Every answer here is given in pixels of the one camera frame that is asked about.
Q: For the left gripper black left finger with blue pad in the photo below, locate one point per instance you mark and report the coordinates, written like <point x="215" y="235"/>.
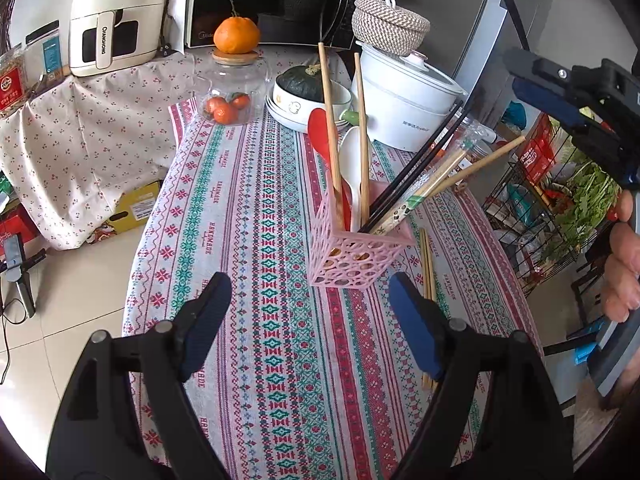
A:
<point x="96" y="434"/>

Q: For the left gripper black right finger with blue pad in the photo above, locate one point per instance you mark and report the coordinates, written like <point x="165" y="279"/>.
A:
<point x="522" y="435"/>

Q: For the black chopstick gold tip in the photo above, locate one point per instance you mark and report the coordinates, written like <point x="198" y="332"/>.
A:
<point x="390" y="188"/>

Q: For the long light wooden chopstick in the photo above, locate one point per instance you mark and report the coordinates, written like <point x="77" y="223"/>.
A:
<point x="331" y="135"/>

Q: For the white plastic spoon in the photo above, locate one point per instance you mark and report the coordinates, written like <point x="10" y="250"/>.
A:
<point x="349" y="156"/>

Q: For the red plastic spoon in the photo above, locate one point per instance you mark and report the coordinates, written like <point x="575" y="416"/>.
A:
<point x="318" y="135"/>

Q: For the long wooden chopstick pair mate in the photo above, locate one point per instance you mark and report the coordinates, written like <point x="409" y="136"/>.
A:
<point x="363" y="144"/>

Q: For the person's right hand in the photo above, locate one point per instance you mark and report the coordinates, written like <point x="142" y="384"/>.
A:
<point x="621" y="291"/>

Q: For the leafy green vegetables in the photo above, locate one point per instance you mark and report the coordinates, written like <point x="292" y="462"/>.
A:
<point x="592" y="193"/>

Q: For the grey refrigerator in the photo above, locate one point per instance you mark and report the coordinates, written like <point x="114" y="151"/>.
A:
<point x="467" y="40"/>

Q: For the patterned striped tablecloth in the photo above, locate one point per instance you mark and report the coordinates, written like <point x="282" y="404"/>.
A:
<point x="302" y="382"/>

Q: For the phone tripod on floor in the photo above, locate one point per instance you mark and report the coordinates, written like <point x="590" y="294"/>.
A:
<point x="16" y="269"/>

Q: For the white electric cooking pot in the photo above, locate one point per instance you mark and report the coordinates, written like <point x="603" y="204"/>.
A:
<point x="405" y="98"/>

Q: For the pink perforated utensil basket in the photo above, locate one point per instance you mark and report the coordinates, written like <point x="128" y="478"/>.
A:
<point x="344" y="259"/>

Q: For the white dotted cloth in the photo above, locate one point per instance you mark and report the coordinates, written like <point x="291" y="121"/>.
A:
<point x="74" y="151"/>

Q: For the green kabocha squash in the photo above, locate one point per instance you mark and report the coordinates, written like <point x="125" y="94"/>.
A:
<point x="304" y="81"/>

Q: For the black microwave oven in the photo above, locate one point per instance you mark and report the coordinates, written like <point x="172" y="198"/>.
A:
<point x="292" y="22"/>

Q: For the red labelled jar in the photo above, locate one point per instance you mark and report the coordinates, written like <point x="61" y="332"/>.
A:
<point x="13" y="82"/>

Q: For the glass jar with wooden lid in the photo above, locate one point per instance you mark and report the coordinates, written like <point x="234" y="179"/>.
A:
<point x="234" y="88"/>

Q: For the orange mandarin on jar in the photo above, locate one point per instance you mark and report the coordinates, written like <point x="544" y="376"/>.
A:
<point x="236" y="34"/>

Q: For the blue labelled container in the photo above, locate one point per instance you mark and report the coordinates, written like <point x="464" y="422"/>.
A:
<point x="43" y="54"/>

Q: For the cream air fryer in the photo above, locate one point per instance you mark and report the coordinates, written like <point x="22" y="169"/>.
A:
<point x="107" y="35"/>

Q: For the black wire rack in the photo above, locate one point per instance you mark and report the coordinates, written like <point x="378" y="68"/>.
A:
<point x="523" y="206"/>

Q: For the woven rope lidded basket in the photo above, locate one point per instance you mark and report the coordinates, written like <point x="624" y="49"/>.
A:
<point x="388" y="27"/>

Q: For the white ceramic bowl green handle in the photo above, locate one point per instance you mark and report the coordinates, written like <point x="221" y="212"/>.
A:
<point x="293" y="112"/>

